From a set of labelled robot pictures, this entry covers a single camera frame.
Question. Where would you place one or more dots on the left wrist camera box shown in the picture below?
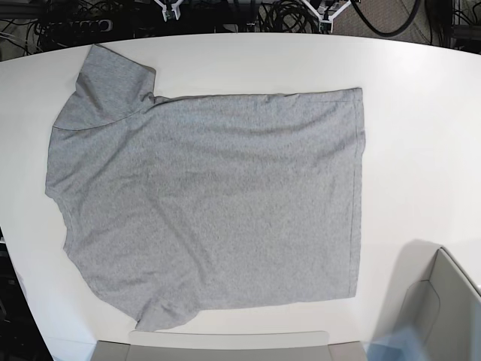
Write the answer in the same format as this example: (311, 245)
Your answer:
(325, 27)

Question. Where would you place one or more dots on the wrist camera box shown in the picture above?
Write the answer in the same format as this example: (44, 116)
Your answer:
(172, 14)
(325, 27)

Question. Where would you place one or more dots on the grey box at right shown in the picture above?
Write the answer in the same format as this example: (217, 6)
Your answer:
(443, 314)

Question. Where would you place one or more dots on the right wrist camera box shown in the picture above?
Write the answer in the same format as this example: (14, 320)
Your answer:
(172, 14)

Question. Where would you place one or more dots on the grey T-shirt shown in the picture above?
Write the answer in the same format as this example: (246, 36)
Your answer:
(198, 203)

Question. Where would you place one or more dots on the blue blurred object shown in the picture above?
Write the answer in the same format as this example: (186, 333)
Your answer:
(401, 345)

